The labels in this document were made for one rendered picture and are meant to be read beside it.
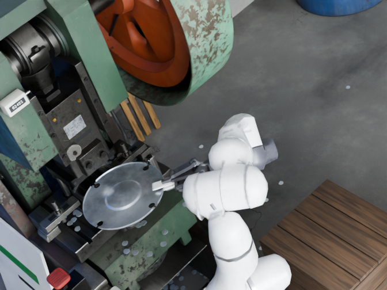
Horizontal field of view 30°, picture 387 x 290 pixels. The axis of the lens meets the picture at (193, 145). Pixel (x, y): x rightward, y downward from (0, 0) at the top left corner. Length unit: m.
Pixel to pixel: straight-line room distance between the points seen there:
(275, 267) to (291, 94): 1.90
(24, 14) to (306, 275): 1.30
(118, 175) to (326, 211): 0.79
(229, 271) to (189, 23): 0.68
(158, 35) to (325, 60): 1.79
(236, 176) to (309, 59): 2.25
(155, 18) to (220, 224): 0.75
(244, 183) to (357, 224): 0.96
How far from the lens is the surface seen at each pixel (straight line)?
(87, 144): 2.36
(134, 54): 2.53
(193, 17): 2.03
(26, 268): 2.93
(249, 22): 4.41
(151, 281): 2.78
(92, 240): 2.46
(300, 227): 2.71
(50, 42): 2.20
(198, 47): 2.08
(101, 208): 2.41
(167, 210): 2.50
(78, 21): 2.14
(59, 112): 2.25
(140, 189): 2.39
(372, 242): 2.63
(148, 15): 2.28
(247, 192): 1.80
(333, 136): 3.52
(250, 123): 2.20
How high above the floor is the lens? 2.43
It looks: 41 degrees down
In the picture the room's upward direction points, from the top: 20 degrees counter-clockwise
